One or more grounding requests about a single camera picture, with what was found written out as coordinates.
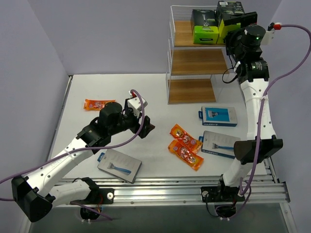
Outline orange razor bag upper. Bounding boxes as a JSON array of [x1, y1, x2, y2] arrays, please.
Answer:
[[170, 124, 203, 153]]

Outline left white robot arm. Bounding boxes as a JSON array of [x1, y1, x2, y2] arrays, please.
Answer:
[[11, 97, 155, 222]]

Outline grey box blue razor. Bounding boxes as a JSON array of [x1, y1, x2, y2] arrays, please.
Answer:
[[97, 149, 142, 183], [199, 131, 240, 159]]

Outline tall green black razor box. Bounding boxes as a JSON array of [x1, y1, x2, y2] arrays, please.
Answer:
[[216, 34, 227, 45]]

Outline blue white razor box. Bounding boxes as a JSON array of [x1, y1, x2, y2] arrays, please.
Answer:
[[198, 106, 238, 127]]

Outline black green razor pack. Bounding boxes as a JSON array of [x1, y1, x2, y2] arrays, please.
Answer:
[[190, 9, 219, 45]]

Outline small black green razor box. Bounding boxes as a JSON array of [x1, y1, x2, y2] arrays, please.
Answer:
[[216, 0, 244, 38]]

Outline orange razor bag lower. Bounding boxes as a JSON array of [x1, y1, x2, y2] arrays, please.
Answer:
[[168, 139, 204, 171]]

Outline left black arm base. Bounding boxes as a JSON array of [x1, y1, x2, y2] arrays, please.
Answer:
[[97, 188, 115, 204]]

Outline orange razor bag far left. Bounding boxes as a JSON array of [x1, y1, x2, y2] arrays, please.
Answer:
[[83, 99, 116, 111]]

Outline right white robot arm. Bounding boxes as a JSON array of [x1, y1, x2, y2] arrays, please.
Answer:
[[216, 12, 283, 200]]

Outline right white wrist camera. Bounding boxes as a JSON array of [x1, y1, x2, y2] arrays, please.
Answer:
[[261, 22, 282, 46]]

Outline orange razor bag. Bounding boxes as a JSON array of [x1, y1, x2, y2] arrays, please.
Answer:
[[168, 139, 204, 171], [83, 99, 116, 111], [170, 124, 203, 153]]

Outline white wire wooden shelf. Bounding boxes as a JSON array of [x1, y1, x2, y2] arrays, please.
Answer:
[[166, 5, 229, 104]]

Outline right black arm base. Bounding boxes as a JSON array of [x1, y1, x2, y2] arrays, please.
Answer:
[[200, 186, 225, 202]]

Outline aluminium mounting rail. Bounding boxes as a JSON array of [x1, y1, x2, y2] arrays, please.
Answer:
[[55, 177, 290, 207]]

